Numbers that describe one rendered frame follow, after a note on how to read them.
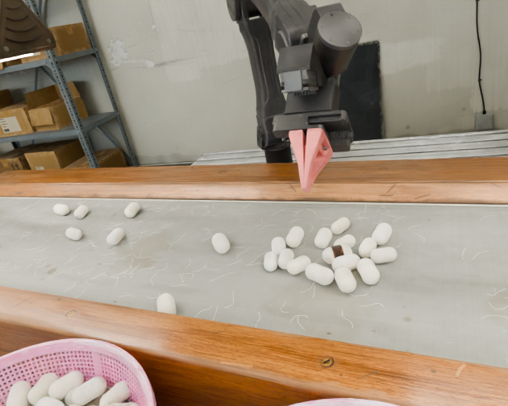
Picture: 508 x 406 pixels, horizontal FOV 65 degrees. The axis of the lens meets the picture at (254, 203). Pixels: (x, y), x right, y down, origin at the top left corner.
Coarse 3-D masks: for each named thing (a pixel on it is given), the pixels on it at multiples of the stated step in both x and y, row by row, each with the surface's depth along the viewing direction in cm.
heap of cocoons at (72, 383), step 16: (16, 384) 41; (48, 384) 40; (64, 384) 40; (80, 384) 41; (96, 384) 39; (16, 400) 39; (32, 400) 39; (48, 400) 38; (64, 400) 40; (80, 400) 38; (96, 400) 40; (112, 400) 37; (128, 400) 39
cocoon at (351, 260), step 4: (340, 256) 47; (344, 256) 47; (348, 256) 47; (352, 256) 47; (356, 256) 47; (336, 260) 47; (340, 260) 47; (344, 260) 47; (348, 260) 47; (352, 260) 47; (356, 260) 47; (332, 264) 47; (336, 264) 47; (340, 264) 47; (344, 264) 47; (348, 264) 47; (352, 264) 47; (356, 264) 47; (336, 268) 47; (348, 268) 47; (352, 268) 47
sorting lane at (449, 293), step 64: (0, 256) 69; (64, 256) 65; (128, 256) 61; (192, 256) 57; (256, 256) 54; (320, 256) 51; (448, 256) 47; (256, 320) 43; (320, 320) 41; (384, 320) 40; (448, 320) 38
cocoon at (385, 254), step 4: (380, 248) 48; (384, 248) 47; (388, 248) 47; (392, 248) 47; (372, 252) 48; (376, 252) 47; (380, 252) 47; (384, 252) 47; (388, 252) 47; (392, 252) 47; (396, 252) 47; (372, 256) 47; (376, 256) 47; (380, 256) 47; (384, 256) 47; (388, 256) 47; (392, 256) 47; (396, 256) 47; (376, 260) 47; (380, 260) 47; (384, 260) 47; (388, 260) 47; (392, 260) 47
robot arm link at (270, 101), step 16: (240, 0) 76; (240, 16) 79; (240, 32) 83; (256, 32) 79; (256, 48) 80; (272, 48) 81; (256, 64) 82; (272, 64) 82; (256, 80) 84; (272, 80) 83; (256, 96) 87; (272, 96) 84; (256, 112) 88; (272, 112) 85; (272, 128) 86; (272, 144) 89
